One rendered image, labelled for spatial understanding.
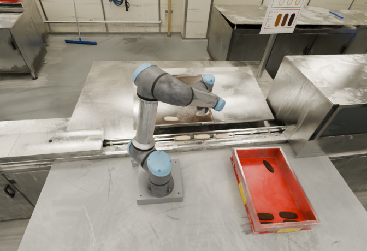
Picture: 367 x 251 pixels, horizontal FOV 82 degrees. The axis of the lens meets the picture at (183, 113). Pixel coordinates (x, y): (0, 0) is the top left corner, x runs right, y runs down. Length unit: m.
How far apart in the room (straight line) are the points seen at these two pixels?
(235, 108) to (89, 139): 1.05
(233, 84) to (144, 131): 1.05
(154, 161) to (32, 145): 0.80
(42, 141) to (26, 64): 2.37
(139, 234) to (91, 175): 0.45
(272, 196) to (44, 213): 1.23
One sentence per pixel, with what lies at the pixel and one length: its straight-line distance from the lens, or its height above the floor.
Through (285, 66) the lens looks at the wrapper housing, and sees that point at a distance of 1.66.
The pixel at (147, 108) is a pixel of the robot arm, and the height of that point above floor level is 1.34.
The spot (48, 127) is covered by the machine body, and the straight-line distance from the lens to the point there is 1.78.
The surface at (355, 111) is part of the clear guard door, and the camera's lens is 1.50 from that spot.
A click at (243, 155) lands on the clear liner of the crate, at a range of 1.45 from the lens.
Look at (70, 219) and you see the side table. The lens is 1.32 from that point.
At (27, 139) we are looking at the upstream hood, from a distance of 1.61.
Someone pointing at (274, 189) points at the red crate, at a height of 0.82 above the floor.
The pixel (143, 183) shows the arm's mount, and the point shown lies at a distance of 1.25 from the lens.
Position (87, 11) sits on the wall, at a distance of 4.99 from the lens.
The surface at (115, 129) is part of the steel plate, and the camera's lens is 1.60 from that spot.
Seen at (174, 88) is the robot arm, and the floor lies 1.49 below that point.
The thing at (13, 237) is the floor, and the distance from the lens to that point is 2.40.
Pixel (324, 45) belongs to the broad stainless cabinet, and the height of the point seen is 0.71.
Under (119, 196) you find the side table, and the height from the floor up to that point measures 0.82.
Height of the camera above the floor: 1.97
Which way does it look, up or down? 43 degrees down
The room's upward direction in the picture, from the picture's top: 5 degrees clockwise
